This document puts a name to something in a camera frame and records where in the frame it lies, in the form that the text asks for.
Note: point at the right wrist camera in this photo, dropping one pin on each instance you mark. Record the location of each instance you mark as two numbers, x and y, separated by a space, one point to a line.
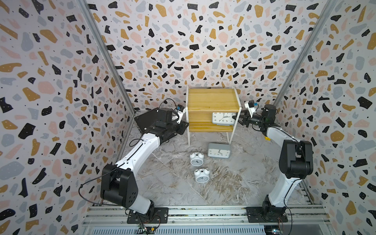
251 107

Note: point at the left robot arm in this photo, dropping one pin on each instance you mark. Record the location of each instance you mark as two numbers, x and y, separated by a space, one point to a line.
118 183

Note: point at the wooden two-tier shelf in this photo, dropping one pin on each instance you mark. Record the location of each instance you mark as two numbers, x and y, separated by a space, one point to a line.
202 102

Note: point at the grey rectangular alarm clock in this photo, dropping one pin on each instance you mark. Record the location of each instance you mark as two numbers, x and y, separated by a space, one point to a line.
224 119
219 150

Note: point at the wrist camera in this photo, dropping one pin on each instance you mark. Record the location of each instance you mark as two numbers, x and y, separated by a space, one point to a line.
180 110
251 107

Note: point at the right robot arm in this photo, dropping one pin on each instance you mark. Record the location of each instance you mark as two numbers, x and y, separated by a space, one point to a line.
295 162

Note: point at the white twin-bell alarm clock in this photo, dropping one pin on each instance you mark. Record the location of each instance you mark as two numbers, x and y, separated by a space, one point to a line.
197 158

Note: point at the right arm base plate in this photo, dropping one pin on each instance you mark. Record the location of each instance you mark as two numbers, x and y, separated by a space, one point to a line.
267 214

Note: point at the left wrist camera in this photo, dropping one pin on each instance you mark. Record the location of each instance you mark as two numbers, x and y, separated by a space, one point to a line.
180 110

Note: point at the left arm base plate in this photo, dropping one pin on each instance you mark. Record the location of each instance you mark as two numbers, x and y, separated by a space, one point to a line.
158 215

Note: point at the black flat box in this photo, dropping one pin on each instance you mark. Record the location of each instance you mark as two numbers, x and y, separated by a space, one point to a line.
162 123

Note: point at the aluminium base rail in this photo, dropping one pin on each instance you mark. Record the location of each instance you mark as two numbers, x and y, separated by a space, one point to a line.
208 220

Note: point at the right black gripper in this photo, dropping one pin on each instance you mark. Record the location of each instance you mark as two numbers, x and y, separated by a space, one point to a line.
246 121

